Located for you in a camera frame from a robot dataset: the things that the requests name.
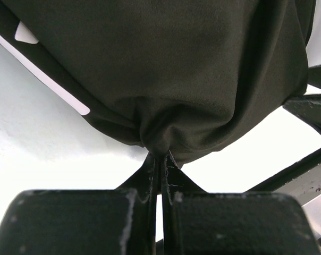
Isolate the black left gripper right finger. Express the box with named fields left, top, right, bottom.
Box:
left=160, top=153, right=320, bottom=254

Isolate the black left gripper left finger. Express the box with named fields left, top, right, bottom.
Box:
left=0, top=155, right=158, bottom=255

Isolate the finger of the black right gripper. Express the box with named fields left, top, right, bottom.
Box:
left=283, top=65, right=321, bottom=135

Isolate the black t-shirt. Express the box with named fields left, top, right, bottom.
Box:
left=0, top=1, right=316, bottom=165

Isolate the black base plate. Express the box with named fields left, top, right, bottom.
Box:
left=247, top=148, right=321, bottom=205

